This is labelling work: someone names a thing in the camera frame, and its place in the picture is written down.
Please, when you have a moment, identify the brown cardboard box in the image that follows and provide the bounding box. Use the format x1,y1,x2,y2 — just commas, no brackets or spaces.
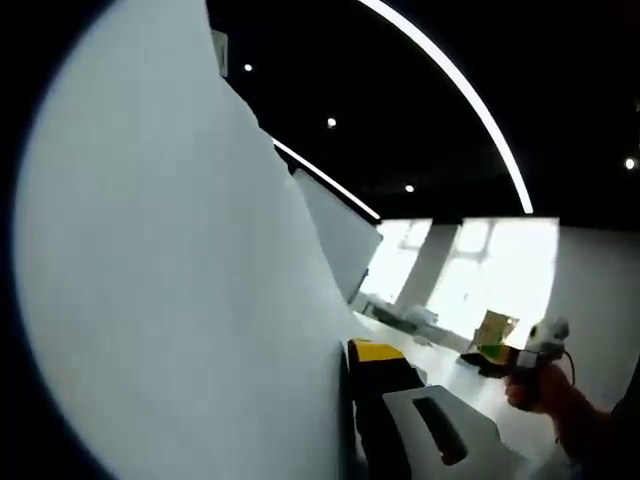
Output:
472,309,520,354

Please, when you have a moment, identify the person's right hand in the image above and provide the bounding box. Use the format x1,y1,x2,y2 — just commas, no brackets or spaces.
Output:
504,362,576,415

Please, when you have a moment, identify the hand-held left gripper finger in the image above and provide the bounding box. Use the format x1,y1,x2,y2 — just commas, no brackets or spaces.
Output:
347,338,526,480

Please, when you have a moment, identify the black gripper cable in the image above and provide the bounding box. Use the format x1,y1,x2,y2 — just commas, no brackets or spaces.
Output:
559,347,577,389

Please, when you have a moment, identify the thin ceiling light strip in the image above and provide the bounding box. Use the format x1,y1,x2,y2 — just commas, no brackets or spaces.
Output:
272,138,382,221

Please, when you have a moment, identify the grey cluttered items pile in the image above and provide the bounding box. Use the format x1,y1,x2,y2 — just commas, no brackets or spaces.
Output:
367,293,441,335

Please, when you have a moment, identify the white mobile whiteboard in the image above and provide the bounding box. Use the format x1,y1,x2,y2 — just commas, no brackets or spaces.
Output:
292,167,384,304

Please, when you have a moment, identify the ceiling air conditioner vent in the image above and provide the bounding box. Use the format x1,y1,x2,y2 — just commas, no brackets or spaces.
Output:
212,29,231,79

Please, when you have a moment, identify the wide ceiling light strip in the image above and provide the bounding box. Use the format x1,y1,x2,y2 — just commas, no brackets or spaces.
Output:
357,0,534,215

